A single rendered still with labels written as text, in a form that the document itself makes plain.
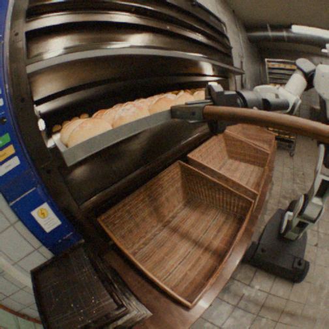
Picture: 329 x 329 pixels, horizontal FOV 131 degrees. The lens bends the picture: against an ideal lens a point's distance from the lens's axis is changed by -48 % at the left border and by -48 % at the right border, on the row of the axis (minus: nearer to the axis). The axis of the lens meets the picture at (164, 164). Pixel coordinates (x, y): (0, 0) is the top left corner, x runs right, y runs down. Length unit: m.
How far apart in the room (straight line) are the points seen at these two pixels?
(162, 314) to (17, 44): 1.09
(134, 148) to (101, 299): 0.58
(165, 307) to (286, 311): 1.03
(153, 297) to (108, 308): 0.31
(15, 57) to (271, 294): 1.88
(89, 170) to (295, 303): 1.65
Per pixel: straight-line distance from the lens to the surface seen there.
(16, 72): 0.58
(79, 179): 0.58
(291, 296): 1.48
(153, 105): 0.37
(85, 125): 0.27
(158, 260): 0.73
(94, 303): 0.45
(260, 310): 1.35
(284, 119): 0.27
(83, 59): 0.43
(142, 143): 0.68
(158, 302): 0.68
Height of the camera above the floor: 1.25
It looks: 29 degrees down
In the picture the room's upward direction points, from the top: 11 degrees counter-clockwise
